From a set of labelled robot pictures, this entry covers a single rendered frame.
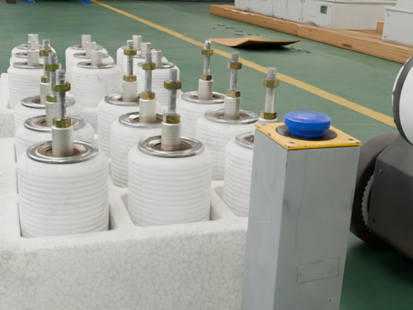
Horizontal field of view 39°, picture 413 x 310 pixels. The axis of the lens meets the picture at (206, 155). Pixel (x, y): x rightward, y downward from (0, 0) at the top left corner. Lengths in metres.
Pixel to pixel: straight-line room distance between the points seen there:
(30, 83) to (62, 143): 0.51
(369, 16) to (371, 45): 0.66
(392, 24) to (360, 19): 0.64
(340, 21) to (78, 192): 3.46
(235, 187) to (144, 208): 0.11
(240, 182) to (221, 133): 0.11
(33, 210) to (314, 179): 0.29
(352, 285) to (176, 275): 0.36
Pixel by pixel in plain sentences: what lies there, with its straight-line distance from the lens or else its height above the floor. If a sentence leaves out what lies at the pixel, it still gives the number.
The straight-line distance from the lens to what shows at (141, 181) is 0.65.
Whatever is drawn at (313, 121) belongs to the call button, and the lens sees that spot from 0.50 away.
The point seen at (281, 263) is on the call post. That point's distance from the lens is 0.52.
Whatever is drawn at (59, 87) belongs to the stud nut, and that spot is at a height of 0.32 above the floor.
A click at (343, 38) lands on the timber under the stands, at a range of 3.71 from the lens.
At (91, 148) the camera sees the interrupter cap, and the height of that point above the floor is 0.25.
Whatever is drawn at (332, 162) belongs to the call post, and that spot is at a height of 0.30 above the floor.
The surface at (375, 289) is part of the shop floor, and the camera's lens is 0.94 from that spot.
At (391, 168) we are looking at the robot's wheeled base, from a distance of 0.93.
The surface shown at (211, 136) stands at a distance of 0.78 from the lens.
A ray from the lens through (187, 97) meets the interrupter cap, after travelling 0.91.
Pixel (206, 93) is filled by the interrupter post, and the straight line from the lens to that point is 0.91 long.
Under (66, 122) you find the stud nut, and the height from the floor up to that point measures 0.29.
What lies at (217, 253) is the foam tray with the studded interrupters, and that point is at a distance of 0.65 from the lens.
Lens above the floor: 0.45
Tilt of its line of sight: 18 degrees down
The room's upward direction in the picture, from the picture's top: 3 degrees clockwise
